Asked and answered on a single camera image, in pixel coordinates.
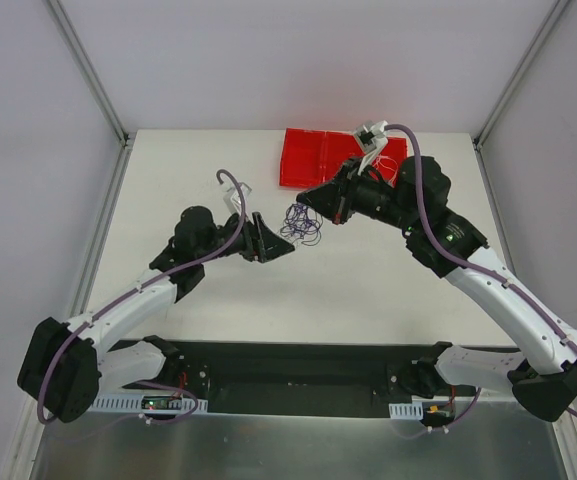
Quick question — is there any right aluminium frame post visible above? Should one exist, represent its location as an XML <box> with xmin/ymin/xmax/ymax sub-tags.
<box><xmin>473</xmin><ymin>0</ymin><xmax>574</xmax><ymax>151</ymax></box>

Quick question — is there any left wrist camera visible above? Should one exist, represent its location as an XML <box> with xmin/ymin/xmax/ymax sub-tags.
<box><xmin>221</xmin><ymin>182</ymin><xmax>252</xmax><ymax>214</ymax></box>

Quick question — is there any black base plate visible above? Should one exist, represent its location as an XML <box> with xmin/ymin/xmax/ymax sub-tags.
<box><xmin>120</xmin><ymin>339</ymin><xmax>487</xmax><ymax>416</ymax></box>

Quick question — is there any white cable duct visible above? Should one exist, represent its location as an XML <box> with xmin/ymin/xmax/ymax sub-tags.
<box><xmin>388</xmin><ymin>401</ymin><xmax>424</xmax><ymax>421</ymax></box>
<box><xmin>88</xmin><ymin>393</ymin><xmax>208</xmax><ymax>416</ymax></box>

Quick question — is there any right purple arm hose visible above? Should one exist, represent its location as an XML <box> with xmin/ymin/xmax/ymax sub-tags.
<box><xmin>385</xmin><ymin>123</ymin><xmax>577</xmax><ymax>436</ymax></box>

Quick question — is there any aluminium frame post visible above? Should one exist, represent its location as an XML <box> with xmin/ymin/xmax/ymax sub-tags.
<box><xmin>473</xmin><ymin>0</ymin><xmax>574</xmax><ymax>151</ymax></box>
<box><xmin>42</xmin><ymin>0</ymin><xmax>132</xmax><ymax>147</ymax></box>

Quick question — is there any left aluminium frame post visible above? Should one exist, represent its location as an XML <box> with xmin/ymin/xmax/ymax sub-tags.
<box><xmin>42</xmin><ymin>0</ymin><xmax>132</xmax><ymax>147</ymax></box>

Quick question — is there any left white cable duct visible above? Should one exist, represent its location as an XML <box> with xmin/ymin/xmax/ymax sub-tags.
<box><xmin>88</xmin><ymin>393</ymin><xmax>208</xmax><ymax>416</ymax></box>

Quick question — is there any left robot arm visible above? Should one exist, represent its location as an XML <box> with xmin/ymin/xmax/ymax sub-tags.
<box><xmin>17</xmin><ymin>206</ymin><xmax>295</xmax><ymax>424</ymax></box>

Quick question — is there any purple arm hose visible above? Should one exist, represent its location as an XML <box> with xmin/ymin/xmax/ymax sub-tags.
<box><xmin>36</xmin><ymin>169</ymin><xmax>249</xmax><ymax>425</ymax></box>
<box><xmin>385</xmin><ymin>123</ymin><xmax>577</xmax><ymax>436</ymax></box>

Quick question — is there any red three-compartment bin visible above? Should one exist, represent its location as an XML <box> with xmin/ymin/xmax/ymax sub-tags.
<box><xmin>279</xmin><ymin>128</ymin><xmax>408</xmax><ymax>188</ymax></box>

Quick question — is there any right white cable duct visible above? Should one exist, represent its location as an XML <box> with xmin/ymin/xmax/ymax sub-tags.
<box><xmin>388</xmin><ymin>401</ymin><xmax>424</xmax><ymax>421</ymax></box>

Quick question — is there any white cable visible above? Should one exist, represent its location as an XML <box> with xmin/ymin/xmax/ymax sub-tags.
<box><xmin>371</xmin><ymin>155</ymin><xmax>400</xmax><ymax>187</ymax></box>

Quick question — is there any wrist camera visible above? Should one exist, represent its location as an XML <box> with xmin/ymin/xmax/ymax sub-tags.
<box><xmin>352</xmin><ymin>120</ymin><xmax>388</xmax><ymax>174</ymax></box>
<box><xmin>221</xmin><ymin>182</ymin><xmax>252</xmax><ymax>214</ymax></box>

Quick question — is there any purple cable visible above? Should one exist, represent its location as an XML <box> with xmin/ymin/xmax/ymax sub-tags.
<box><xmin>277</xmin><ymin>202</ymin><xmax>327</xmax><ymax>250</ymax></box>

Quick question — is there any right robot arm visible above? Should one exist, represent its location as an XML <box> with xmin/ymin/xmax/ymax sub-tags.
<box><xmin>297</xmin><ymin>156</ymin><xmax>577</xmax><ymax>422</ymax></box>

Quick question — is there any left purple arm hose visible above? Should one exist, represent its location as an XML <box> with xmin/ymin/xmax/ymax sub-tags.
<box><xmin>36</xmin><ymin>169</ymin><xmax>249</xmax><ymax>425</ymax></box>

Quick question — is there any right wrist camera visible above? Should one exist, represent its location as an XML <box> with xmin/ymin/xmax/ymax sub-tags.
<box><xmin>352</xmin><ymin>120</ymin><xmax>388</xmax><ymax>174</ymax></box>

